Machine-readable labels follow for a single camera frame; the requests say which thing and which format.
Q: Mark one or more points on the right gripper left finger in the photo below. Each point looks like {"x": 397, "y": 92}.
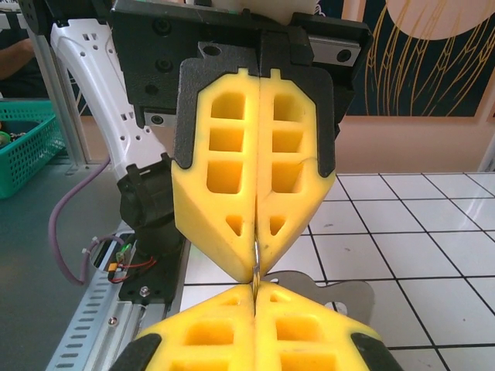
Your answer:
{"x": 209, "y": 348}

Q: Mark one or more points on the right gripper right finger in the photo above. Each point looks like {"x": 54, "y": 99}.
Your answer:
{"x": 309, "y": 348}

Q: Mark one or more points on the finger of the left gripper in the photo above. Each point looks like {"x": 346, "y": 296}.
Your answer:
{"x": 193, "y": 208}
{"x": 294, "y": 201}

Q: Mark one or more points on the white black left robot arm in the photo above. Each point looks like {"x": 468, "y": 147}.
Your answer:
{"x": 100, "y": 96}

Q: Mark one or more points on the person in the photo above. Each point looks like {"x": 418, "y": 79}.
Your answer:
{"x": 19, "y": 77}

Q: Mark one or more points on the teal plastic basket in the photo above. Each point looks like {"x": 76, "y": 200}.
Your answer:
{"x": 27, "y": 154}

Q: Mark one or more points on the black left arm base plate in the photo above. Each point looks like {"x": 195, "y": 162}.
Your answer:
{"x": 154, "y": 278}

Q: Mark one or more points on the aluminium frame post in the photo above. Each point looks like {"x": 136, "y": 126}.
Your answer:
{"x": 54, "y": 85}

